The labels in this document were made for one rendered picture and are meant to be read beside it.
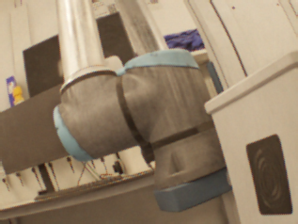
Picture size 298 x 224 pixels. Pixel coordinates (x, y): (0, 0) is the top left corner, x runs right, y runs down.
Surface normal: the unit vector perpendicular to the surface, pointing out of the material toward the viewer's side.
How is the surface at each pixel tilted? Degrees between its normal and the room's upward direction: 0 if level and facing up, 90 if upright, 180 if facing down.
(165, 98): 91
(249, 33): 90
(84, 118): 81
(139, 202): 90
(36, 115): 86
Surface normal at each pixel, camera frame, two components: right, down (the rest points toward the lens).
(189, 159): -0.31, -0.33
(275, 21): 0.22, -0.16
